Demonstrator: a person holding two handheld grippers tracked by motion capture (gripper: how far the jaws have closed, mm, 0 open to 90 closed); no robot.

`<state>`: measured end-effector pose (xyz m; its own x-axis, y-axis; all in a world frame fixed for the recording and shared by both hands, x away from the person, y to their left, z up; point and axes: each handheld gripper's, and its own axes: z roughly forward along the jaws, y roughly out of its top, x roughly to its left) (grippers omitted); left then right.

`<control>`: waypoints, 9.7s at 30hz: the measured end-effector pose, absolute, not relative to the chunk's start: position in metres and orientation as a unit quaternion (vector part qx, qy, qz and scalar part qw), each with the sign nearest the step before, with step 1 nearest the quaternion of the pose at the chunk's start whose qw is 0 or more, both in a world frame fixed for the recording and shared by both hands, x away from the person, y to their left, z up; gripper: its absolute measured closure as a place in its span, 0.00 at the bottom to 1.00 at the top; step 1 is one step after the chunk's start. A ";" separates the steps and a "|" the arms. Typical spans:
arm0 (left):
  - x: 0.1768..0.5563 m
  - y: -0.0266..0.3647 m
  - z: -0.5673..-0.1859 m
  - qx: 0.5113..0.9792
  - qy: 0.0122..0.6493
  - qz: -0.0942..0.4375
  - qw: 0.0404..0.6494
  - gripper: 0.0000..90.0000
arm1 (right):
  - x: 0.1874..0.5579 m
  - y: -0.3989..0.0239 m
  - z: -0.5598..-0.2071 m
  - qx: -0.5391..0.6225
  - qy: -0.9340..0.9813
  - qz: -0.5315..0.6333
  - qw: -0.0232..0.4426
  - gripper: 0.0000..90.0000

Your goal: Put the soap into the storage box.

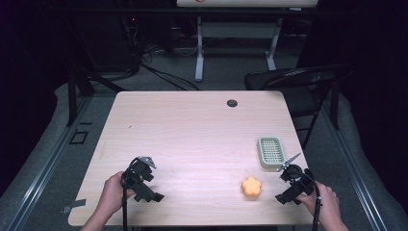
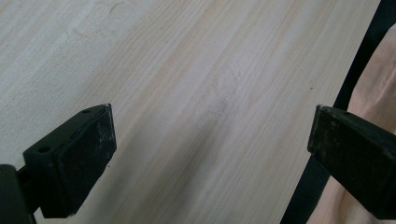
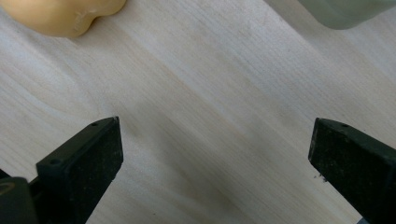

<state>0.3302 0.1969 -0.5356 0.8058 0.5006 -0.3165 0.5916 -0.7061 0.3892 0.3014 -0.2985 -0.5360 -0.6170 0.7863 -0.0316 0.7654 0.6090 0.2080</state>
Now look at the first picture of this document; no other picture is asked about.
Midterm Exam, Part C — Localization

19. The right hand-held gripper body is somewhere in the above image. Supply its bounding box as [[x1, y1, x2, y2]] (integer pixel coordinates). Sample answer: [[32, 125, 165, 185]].
[[276, 152, 318, 197]]

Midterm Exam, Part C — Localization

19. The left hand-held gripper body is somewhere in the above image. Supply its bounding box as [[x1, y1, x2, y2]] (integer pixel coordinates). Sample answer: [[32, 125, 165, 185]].
[[123, 156, 158, 197]]

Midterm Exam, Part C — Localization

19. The person's left hand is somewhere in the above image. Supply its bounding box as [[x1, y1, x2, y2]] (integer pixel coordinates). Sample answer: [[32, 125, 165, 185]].
[[96, 170, 137, 220]]

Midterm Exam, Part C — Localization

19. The person's right hand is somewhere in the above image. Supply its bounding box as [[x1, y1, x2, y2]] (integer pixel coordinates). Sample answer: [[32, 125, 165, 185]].
[[295, 181, 342, 227]]

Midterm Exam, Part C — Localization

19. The orange flower-shaped sponge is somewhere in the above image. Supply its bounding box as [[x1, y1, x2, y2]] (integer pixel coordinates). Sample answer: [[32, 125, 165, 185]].
[[241, 175, 263, 198]]

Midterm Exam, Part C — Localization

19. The green slotted soap dish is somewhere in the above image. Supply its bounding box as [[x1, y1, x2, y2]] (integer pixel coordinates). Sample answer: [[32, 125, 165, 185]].
[[256, 136, 287, 169]]

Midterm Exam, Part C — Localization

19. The grey tape strip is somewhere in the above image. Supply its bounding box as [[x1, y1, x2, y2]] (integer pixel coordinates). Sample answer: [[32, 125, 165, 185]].
[[61, 198, 88, 215]]

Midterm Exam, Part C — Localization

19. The black folding chair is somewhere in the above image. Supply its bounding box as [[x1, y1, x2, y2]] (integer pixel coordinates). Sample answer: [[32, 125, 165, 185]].
[[243, 63, 354, 152]]

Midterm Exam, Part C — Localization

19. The black metal stand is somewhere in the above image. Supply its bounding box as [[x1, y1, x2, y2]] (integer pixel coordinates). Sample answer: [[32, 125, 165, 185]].
[[65, 57, 126, 128]]

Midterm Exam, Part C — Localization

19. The white-legged desk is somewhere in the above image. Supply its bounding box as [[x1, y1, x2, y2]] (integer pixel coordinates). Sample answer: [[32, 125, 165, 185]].
[[176, 0, 319, 83]]

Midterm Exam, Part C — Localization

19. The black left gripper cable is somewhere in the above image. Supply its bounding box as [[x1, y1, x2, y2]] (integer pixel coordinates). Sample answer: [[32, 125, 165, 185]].
[[120, 157, 142, 231]]

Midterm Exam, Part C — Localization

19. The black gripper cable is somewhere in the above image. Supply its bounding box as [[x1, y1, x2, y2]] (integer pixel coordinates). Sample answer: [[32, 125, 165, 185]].
[[301, 172, 323, 231], [120, 157, 142, 231]]

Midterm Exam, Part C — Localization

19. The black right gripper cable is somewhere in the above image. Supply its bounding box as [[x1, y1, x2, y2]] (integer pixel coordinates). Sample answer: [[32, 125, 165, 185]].
[[301, 172, 323, 231]]

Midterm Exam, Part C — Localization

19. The metal floor rail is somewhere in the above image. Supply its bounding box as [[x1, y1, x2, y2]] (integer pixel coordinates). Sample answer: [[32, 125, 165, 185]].
[[321, 102, 391, 231], [4, 95, 94, 231]]

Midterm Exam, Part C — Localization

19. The bundle of black floor cables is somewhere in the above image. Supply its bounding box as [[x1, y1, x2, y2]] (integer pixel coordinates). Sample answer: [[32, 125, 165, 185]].
[[118, 15, 201, 91]]

